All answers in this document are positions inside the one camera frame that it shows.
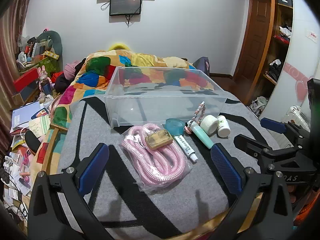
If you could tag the yellow plush pillow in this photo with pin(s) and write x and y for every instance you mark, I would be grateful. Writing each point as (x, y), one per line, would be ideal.
(120, 47)

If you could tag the white bag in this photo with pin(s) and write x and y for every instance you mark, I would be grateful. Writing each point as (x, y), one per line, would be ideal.
(258, 105)

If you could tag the dark purple backpack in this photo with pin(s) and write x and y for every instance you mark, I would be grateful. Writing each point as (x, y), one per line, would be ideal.
(202, 65)

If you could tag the dark clothes pile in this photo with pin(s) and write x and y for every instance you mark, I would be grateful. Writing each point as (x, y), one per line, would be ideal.
(63, 82)

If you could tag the wooden block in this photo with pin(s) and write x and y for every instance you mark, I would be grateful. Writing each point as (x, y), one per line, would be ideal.
(160, 140)

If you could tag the black bag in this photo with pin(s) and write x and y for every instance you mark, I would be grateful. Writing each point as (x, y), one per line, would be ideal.
(275, 68)

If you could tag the white suitcase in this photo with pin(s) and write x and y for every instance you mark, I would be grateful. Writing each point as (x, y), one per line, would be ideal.
(295, 117)

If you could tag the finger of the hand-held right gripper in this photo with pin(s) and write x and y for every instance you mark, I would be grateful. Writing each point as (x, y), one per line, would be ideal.
(272, 126)
(250, 146)

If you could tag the wooden door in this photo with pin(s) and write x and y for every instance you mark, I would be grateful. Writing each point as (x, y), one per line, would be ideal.
(255, 45)

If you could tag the wooden bed frame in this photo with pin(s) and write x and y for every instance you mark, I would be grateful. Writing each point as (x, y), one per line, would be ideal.
(51, 150)

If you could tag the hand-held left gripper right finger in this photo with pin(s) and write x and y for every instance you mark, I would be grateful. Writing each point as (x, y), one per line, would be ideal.
(225, 167)

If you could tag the wooden shelf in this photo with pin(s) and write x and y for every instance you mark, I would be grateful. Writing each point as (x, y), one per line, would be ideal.
(281, 50)

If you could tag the white ointment tube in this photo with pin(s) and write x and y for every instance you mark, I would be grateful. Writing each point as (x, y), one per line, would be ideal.
(186, 148)

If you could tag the colourful patchwork blanket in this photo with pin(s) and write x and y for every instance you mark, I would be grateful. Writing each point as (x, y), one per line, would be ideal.
(100, 75)

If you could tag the red box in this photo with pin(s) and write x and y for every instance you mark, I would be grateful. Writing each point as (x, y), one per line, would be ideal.
(25, 80)

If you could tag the blue booklet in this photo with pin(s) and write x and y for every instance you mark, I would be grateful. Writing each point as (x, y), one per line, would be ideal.
(23, 116)

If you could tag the white pill bottle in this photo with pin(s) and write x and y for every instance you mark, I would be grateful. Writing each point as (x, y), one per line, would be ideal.
(223, 129)

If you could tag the grey black patterned blanket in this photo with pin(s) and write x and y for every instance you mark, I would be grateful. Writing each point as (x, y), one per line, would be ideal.
(105, 135)

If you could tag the patterned curtain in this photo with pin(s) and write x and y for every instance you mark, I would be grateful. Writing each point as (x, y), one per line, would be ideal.
(10, 55)

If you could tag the small black monitor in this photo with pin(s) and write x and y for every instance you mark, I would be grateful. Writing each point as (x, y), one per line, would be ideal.
(125, 5)

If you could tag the pink bunny toy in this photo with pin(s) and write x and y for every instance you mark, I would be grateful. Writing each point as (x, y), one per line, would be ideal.
(45, 78)

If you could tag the pink knit hat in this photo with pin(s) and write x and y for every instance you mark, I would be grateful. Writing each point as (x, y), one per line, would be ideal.
(70, 70)

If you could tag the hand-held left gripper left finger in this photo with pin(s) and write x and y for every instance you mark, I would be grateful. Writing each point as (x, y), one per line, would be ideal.
(95, 165)

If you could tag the clear plastic storage bin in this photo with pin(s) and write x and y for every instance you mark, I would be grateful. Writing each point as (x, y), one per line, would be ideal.
(160, 97)

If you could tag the blue plastic cup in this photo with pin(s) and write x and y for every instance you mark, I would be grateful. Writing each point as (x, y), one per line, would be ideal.
(175, 126)

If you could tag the white bandage roll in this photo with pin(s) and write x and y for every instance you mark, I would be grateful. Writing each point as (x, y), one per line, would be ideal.
(210, 124)

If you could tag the green box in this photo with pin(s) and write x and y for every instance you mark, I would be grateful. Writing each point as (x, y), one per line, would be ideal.
(47, 63)

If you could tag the teal tube with white cap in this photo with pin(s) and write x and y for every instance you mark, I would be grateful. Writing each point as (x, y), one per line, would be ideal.
(202, 135)

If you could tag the white wardrobe door pink hearts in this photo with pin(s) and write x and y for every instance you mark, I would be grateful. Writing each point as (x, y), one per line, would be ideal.
(300, 62)

